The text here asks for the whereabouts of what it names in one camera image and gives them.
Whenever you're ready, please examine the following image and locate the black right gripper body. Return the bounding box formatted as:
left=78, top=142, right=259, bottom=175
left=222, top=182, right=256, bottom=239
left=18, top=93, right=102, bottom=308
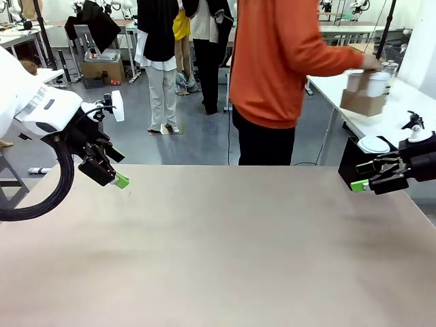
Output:
left=397, top=131, right=436, bottom=183

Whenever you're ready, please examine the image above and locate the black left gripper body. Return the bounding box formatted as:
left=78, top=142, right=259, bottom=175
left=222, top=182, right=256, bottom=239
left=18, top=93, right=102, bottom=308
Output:
left=63, top=107, right=112, bottom=161

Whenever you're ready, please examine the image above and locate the white paper cup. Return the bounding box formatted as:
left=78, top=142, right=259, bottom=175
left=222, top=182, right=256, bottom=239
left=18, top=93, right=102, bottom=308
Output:
left=367, top=72, right=390, bottom=98

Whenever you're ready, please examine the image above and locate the pale paper cup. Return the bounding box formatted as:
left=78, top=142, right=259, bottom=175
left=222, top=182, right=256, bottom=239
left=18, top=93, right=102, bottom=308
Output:
left=346, top=70, right=364, bottom=93

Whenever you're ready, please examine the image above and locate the person's right forearm orange sleeve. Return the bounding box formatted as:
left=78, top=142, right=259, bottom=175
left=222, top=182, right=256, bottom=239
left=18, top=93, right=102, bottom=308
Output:
left=318, top=40, right=366, bottom=78

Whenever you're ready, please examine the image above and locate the white plastic cup lid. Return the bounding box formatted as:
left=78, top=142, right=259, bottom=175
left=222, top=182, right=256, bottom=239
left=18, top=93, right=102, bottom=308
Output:
left=356, top=136, right=391, bottom=154

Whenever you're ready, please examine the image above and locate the person's right hand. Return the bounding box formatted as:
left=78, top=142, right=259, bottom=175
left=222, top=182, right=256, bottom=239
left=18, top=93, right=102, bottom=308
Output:
left=362, top=54, right=382, bottom=72

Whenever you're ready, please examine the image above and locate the black bin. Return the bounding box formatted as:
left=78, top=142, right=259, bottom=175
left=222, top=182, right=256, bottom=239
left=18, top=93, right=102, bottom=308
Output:
left=338, top=135, right=401, bottom=192

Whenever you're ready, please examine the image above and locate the cardboard box on floor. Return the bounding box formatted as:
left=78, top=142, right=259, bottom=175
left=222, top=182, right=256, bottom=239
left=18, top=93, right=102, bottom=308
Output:
left=80, top=56, right=126, bottom=85

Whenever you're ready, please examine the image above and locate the white side table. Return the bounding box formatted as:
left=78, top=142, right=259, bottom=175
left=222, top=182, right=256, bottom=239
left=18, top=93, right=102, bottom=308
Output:
left=305, top=73, right=436, bottom=151

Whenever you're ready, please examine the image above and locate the small white table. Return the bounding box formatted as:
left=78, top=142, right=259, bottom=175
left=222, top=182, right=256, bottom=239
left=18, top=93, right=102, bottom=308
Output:
left=33, top=67, right=66, bottom=89

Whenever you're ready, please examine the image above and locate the grey plastic crate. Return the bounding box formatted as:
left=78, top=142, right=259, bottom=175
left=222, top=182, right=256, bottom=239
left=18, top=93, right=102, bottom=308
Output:
left=84, top=48, right=122, bottom=64

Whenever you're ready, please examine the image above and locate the glass jar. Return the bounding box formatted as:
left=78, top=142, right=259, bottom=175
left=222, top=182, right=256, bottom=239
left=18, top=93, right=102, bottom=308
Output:
left=380, top=60, right=398, bottom=78

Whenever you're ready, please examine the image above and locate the black cloth on stand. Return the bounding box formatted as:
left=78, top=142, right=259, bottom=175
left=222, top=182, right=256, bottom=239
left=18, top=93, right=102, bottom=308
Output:
left=64, top=0, right=123, bottom=52

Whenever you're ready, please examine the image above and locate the black tripod pole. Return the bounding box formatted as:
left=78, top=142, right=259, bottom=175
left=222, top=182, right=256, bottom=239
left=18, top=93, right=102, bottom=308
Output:
left=32, top=0, right=57, bottom=69

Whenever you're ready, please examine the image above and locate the person in black top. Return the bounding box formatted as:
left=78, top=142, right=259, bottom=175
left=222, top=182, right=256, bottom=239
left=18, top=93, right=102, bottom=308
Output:
left=134, top=0, right=181, bottom=134

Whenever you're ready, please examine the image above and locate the person in black trousers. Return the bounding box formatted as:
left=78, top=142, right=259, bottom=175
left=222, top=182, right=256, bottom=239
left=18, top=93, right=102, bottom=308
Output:
left=182, top=0, right=236, bottom=116

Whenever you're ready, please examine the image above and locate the black light stand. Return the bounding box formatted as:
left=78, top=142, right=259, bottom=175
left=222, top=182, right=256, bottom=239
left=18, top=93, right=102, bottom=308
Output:
left=375, top=0, right=398, bottom=61

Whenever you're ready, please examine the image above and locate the white background table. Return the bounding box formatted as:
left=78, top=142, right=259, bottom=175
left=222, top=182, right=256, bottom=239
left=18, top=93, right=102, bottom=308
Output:
left=320, top=22, right=409, bottom=47

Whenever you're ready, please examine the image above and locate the person in yellow shirt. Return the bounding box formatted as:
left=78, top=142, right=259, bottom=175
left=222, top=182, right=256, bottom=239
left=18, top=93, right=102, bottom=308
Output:
left=172, top=9, right=198, bottom=96

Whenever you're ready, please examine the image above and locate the person in orange jacket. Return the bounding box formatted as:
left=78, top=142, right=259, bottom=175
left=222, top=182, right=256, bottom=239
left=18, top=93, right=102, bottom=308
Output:
left=228, top=0, right=328, bottom=167

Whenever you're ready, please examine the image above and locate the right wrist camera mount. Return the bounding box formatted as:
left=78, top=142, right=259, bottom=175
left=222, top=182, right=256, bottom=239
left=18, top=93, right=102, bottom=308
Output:
left=401, top=110, right=426, bottom=143

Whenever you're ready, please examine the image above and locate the black corrugated cable conduit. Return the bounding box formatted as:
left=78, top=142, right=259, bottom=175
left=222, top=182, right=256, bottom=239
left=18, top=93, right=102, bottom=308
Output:
left=0, top=134, right=76, bottom=222

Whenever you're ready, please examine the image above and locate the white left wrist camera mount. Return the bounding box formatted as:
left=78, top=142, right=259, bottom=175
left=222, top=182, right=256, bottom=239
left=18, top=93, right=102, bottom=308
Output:
left=102, top=90, right=125, bottom=123

